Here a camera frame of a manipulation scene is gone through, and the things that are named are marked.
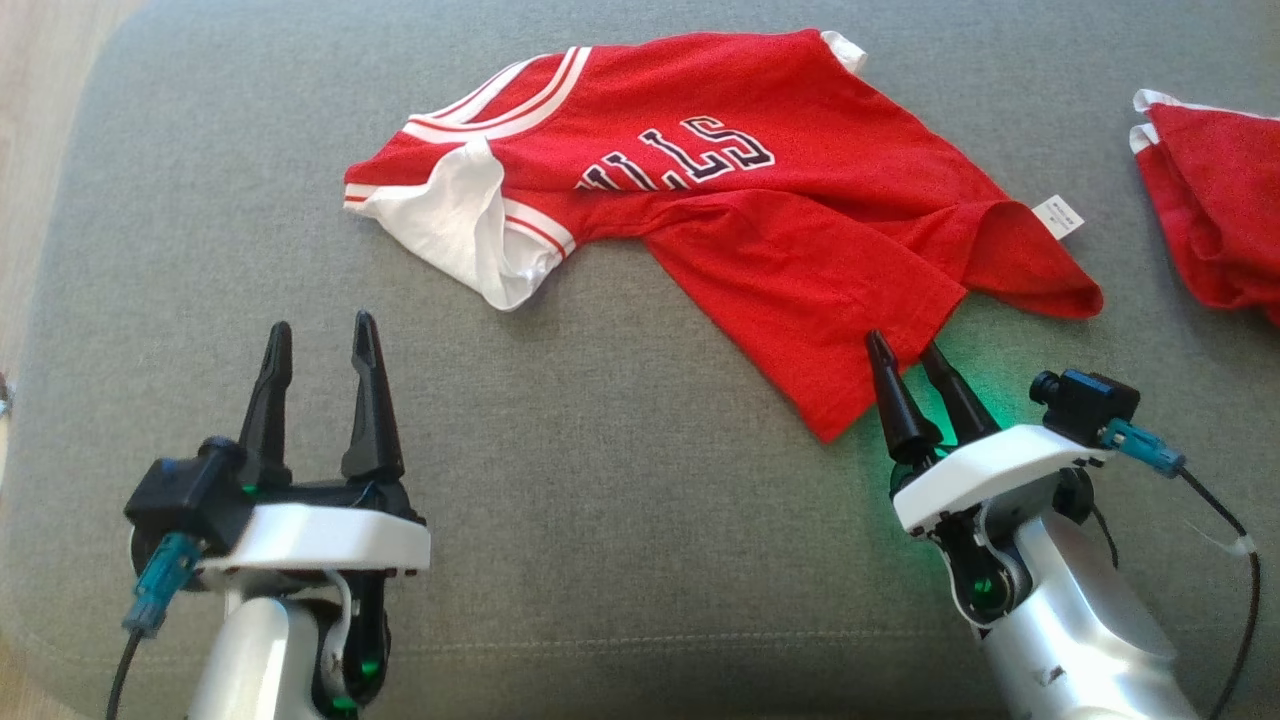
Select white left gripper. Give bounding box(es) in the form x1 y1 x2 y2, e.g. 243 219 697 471
198 310 432 579

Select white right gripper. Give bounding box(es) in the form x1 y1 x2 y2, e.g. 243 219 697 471
865 329 1113 538

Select red white basketball jersey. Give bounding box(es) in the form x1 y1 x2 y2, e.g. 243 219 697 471
342 27 1105 444

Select red mesh shorts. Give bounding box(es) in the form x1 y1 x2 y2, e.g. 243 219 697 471
1129 87 1280 328

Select grey sofa seat cushion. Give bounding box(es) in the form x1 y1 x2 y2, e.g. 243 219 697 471
0 0 1280 720

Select left black cable teal plug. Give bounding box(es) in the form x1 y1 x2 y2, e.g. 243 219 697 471
104 532 203 720

